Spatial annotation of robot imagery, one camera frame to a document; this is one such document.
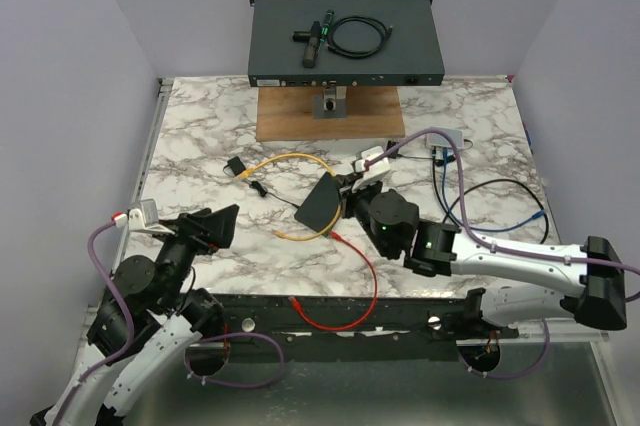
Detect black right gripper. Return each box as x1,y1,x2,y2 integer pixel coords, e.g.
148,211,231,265
332,173,393,259

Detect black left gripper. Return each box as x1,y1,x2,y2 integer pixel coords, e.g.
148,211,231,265
150,204,239,312

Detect black network switch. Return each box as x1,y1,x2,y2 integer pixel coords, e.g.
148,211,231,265
294,173,342,237

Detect red ethernet cable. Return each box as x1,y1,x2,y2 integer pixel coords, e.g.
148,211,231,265
289,231,379,331

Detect black power adapter with cable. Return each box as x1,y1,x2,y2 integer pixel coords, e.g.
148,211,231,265
384,139,474,162

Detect yellow ethernet cable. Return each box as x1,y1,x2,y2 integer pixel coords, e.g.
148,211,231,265
237,152,344,243

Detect small black power adapter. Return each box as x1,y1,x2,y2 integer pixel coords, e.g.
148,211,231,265
223,156,299,209

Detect white grey small switch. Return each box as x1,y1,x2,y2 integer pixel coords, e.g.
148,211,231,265
426,128,465,149

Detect black ethernet cable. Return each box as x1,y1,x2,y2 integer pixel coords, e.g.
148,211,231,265
433,145,550,242

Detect blue ethernet cable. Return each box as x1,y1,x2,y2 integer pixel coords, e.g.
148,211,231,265
434,145,546,233

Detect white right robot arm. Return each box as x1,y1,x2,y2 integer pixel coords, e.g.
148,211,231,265
329,173,627,338

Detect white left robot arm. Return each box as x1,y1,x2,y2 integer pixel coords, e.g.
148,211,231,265
29,199,239,425

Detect wooden board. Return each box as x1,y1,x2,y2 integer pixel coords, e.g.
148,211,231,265
256,87,405,142

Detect grey rack unit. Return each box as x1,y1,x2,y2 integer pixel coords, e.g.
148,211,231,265
247,0,445,87

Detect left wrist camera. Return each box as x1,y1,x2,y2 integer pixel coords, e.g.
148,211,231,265
111,199,174,236

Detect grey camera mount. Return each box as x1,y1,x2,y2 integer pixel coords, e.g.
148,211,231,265
312,86,347,119

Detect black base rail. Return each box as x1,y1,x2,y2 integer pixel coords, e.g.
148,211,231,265
216,294,519,363

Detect black coiled cable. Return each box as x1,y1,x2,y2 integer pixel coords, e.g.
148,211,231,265
327,15,394,60

